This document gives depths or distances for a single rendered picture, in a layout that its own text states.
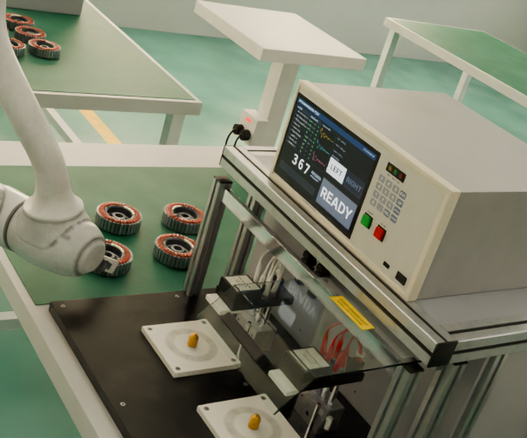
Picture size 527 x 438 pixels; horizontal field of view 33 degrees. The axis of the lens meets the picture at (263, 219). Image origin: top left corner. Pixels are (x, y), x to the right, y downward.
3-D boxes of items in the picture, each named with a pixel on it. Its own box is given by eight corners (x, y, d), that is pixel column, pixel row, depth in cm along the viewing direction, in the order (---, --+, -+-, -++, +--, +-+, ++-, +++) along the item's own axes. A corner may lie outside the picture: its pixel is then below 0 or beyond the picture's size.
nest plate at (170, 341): (173, 378, 165) (175, 373, 164) (140, 330, 175) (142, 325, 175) (240, 368, 173) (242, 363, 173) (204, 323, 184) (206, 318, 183)
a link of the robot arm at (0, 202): (-16, 237, 169) (34, 261, 163) (-73, 216, 155) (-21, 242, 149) (9, 186, 170) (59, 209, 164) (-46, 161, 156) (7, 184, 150)
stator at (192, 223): (211, 227, 228) (215, 215, 226) (189, 240, 218) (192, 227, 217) (176, 209, 231) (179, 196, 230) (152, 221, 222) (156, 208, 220)
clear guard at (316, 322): (272, 415, 125) (284, 382, 122) (196, 317, 142) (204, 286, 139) (434, 384, 144) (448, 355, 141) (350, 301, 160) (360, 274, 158)
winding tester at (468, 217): (406, 301, 142) (452, 191, 134) (268, 175, 173) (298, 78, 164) (557, 285, 165) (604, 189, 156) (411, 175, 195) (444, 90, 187)
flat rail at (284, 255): (400, 386, 139) (406, 370, 138) (216, 195, 183) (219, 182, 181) (405, 384, 140) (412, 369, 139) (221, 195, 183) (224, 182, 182)
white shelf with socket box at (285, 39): (217, 206, 240) (263, 48, 221) (160, 146, 266) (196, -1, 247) (317, 204, 261) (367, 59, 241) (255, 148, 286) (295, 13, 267)
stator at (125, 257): (104, 282, 191) (108, 268, 189) (70, 258, 195) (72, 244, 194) (140, 269, 199) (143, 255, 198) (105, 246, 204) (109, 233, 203)
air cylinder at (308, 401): (315, 434, 162) (323, 411, 159) (293, 408, 167) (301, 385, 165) (336, 429, 165) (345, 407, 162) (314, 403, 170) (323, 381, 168)
